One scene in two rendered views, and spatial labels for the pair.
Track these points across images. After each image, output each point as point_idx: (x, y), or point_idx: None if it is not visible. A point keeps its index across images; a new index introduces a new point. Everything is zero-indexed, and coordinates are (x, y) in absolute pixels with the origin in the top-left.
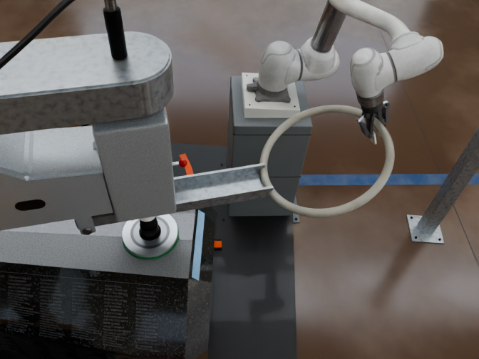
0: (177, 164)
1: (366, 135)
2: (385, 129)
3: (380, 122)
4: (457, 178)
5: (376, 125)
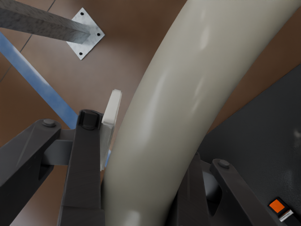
0: None
1: (232, 168)
2: (183, 63)
3: (126, 152)
4: (10, 9)
5: (181, 171)
